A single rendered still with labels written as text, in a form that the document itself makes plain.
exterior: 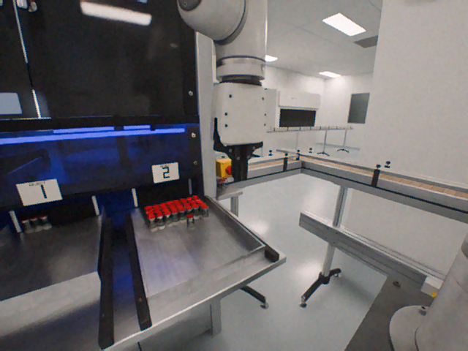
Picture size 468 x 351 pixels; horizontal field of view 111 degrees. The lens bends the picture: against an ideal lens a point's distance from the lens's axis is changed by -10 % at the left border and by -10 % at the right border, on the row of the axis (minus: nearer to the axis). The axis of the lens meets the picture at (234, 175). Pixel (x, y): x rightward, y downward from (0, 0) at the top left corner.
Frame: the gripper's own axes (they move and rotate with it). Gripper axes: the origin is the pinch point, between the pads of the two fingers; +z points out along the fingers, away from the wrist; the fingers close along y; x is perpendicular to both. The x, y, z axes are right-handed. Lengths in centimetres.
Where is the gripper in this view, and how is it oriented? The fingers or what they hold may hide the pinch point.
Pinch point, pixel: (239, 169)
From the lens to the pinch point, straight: 35.7
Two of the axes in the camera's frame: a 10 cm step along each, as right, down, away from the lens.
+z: 0.0, 9.5, 3.0
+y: -8.4, 1.6, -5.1
